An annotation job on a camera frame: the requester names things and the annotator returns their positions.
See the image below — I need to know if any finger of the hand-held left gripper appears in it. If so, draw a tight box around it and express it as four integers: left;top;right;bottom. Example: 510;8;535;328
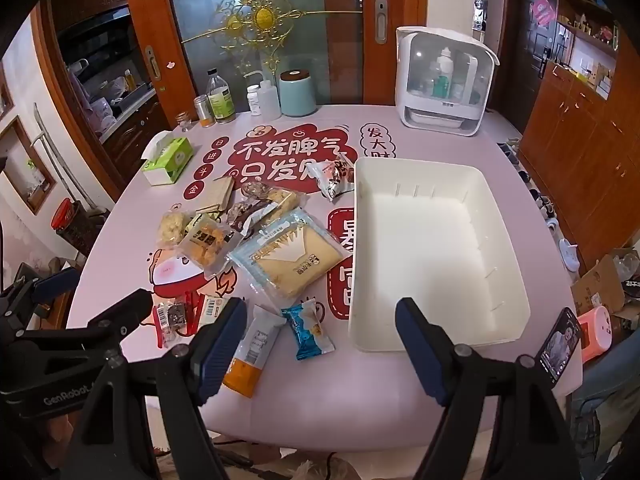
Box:
34;267;82;302
87;289;154;356

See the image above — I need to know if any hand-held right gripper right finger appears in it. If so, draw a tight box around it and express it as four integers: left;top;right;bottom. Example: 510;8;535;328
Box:
395;297;583;480

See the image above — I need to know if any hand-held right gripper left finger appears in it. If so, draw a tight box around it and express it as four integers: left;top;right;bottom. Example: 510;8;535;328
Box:
62;296;249;480

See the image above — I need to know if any white and orange snack packet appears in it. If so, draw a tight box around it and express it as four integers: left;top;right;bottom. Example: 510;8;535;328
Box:
221;305;286;398

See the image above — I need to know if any small clear dark snack packet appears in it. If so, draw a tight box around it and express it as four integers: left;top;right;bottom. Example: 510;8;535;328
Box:
154;300;190;348

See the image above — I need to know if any blue snack packet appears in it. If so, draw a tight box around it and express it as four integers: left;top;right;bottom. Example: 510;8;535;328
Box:
281;304;335;361

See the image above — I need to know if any pale popcorn clear packet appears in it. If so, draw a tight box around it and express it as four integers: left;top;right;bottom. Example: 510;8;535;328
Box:
157;210;193;247

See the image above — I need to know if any yellow puffed snack clear packet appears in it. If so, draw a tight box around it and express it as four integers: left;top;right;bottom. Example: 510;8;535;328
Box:
178;212;236;278

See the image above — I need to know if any large toast bread packet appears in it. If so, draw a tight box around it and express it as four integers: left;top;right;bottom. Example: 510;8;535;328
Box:
227;208;353;301

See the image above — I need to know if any white plastic bin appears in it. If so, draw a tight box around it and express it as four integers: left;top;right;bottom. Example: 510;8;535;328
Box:
347;156;532;353

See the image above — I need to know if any brown nut bar clear packet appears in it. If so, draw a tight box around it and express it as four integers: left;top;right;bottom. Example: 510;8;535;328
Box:
225;199;276;233

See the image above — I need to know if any green snack packet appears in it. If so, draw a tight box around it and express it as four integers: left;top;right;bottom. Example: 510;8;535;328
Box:
195;175;236;213

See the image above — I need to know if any pale yellow snack bar packet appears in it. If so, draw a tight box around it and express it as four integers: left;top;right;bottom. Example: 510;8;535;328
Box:
260;189;302;221

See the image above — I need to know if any seeded nut bar clear packet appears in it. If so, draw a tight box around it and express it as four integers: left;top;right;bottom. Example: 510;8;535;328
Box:
241;180;281;201

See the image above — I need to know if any red and white snack packet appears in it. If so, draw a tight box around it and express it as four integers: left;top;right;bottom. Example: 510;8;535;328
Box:
312;152;357;202

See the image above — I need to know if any red basket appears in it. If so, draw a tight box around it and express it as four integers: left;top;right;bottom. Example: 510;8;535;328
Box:
51;197;76;228

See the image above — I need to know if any black smartphone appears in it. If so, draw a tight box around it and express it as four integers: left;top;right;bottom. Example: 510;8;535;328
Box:
535;306;583;387

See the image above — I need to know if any green tissue box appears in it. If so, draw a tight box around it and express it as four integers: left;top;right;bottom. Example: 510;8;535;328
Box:
141;131;194;187

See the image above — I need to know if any pink plastic container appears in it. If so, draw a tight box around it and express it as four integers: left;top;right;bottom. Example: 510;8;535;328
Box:
577;306;612;363

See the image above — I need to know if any row of shoes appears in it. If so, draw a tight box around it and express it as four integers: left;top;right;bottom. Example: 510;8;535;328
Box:
497;137;581;273

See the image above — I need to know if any cardboard box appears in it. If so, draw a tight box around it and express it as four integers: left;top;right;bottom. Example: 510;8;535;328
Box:
570;254;628;318

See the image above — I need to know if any person's leg in jeans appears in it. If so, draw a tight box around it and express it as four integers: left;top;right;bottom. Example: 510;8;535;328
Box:
570;335;640;480

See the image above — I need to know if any metal tin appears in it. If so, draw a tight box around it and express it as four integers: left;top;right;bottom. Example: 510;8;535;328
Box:
193;94;216;127

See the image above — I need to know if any glass bottle with green label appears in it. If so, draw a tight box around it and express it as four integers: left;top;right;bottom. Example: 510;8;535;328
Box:
206;67;237;123

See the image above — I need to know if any white sterilizer cabinet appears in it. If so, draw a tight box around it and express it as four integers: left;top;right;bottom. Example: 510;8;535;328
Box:
395;25;501;140

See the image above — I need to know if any white squeeze bottle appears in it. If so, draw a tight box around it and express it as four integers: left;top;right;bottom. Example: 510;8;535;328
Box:
245;71;282;120

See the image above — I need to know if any wooden cabinet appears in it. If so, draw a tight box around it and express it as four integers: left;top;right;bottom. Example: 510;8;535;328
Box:
520;60;640;271

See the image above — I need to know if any teal canister with brown lid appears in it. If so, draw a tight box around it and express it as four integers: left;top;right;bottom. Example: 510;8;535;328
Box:
278;70;317;117

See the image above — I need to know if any white and teal bottle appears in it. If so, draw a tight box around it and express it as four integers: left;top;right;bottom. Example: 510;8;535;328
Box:
432;47;453;100

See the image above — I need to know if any dark entrance door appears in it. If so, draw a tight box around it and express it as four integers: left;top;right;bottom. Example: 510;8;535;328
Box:
505;0;558;131

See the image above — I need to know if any frosted glass sliding door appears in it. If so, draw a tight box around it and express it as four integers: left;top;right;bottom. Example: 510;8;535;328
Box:
122;0;428;111

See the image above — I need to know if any wooden display shelf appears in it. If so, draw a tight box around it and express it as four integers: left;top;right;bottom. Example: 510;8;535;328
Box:
552;0;626;103

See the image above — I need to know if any pink door poster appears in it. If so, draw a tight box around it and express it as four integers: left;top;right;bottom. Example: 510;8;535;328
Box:
531;0;557;26

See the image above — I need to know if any wooden framed wall niche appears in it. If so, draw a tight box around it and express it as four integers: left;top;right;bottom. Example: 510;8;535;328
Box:
0;60;15;121
0;115;57;216

